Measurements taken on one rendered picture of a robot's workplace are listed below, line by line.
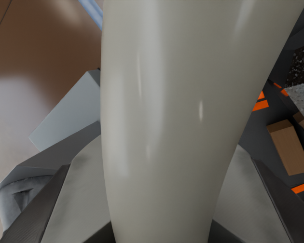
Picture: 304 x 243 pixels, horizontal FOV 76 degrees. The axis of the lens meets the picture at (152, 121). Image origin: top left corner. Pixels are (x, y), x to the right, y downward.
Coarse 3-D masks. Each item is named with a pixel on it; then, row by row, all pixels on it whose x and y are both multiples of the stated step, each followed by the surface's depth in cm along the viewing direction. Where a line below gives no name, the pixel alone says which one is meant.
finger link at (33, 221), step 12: (60, 168) 9; (60, 180) 8; (48, 192) 8; (36, 204) 7; (48, 204) 7; (24, 216) 7; (36, 216) 7; (48, 216) 7; (12, 228) 6; (24, 228) 6; (36, 228) 6; (0, 240) 6; (12, 240) 6; (24, 240) 6; (36, 240) 6
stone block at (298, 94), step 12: (300, 36) 77; (288, 48) 69; (300, 48) 59; (276, 60) 77; (288, 60) 64; (300, 60) 58; (276, 72) 73; (288, 72) 61; (300, 72) 57; (276, 84) 70; (288, 84) 60; (300, 84) 56; (288, 96) 64; (300, 96) 58; (288, 108) 88; (300, 108) 61; (300, 120) 75
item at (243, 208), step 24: (240, 168) 8; (240, 192) 7; (264, 192) 7; (216, 216) 6; (240, 216) 6; (264, 216) 6; (216, 240) 7; (240, 240) 6; (264, 240) 6; (288, 240) 6
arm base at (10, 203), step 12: (24, 180) 41; (36, 180) 42; (48, 180) 42; (0, 192) 42; (12, 192) 40; (24, 192) 41; (36, 192) 41; (0, 204) 41; (12, 204) 40; (24, 204) 40; (0, 216) 41; (12, 216) 39
